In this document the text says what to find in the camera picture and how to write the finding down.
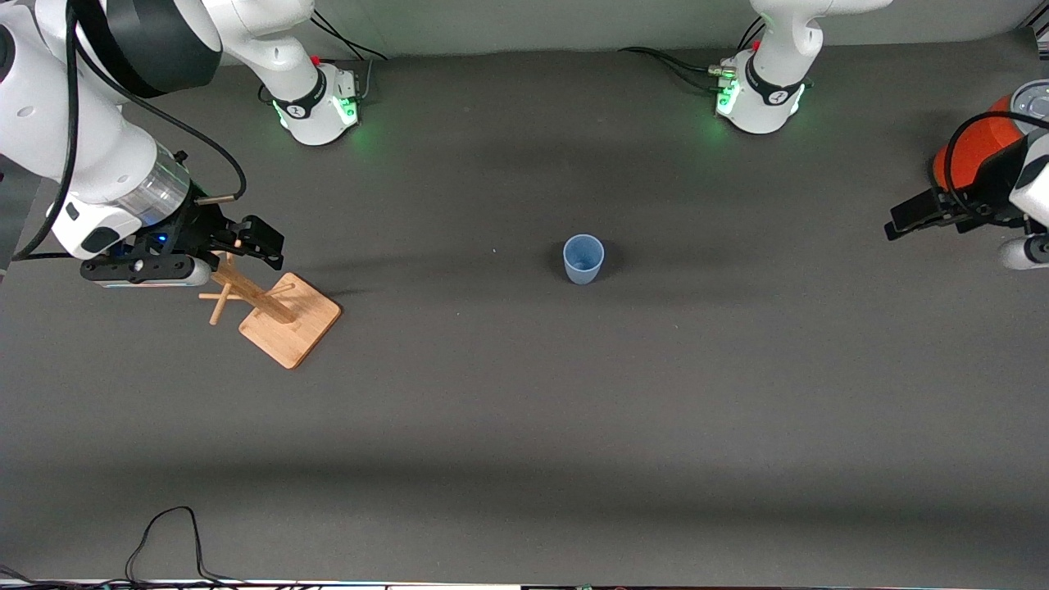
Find light blue plastic cup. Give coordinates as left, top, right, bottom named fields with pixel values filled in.
left=562, top=234, right=606, bottom=286

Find black cable on table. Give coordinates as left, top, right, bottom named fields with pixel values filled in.
left=0, top=506, right=247, bottom=588

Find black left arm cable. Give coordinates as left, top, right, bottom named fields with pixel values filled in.
left=942, top=109, right=1049, bottom=216

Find black arm base cables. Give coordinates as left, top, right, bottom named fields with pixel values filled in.
left=619, top=16, right=765, bottom=93
left=311, top=11, right=388, bottom=104

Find black left arm base cables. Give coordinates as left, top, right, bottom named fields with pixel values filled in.
left=619, top=16, right=765, bottom=93

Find orange can with grey lid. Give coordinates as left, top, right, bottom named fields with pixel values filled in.
left=932, top=79, right=1049, bottom=194

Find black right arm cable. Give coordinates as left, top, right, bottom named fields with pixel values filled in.
left=8, top=0, right=248, bottom=263

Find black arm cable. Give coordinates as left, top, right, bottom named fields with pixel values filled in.
left=8, top=0, right=248, bottom=263
left=942, top=109, right=1049, bottom=216

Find wooden cup rack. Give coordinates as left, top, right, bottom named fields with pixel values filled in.
left=198, top=250, right=342, bottom=370

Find black right arm base cables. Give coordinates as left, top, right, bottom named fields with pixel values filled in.
left=311, top=11, right=388, bottom=104

